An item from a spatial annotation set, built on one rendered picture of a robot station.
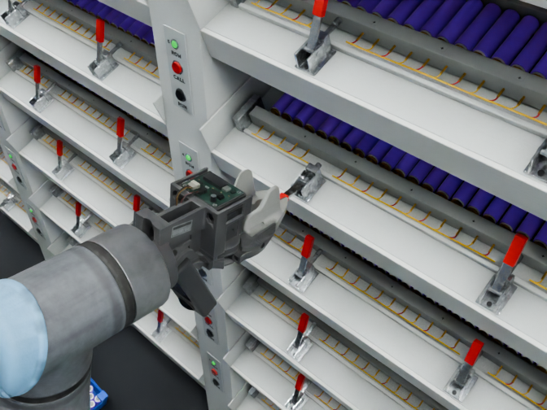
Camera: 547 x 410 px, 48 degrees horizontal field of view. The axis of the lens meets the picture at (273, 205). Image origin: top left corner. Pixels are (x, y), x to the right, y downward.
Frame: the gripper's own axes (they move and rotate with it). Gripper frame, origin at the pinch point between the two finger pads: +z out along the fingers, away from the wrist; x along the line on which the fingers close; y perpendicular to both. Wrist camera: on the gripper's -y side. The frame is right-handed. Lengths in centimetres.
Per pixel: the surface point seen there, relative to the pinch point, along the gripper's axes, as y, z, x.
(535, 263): 3.3, 10.5, -28.4
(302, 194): 0.1, 4.6, -0.9
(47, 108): -19, 10, 68
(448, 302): -3.9, 5.9, -22.4
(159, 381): -89, 19, 41
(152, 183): -19.3, 9.9, 34.3
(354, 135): 5.7, 13.7, -1.3
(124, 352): -89, 19, 55
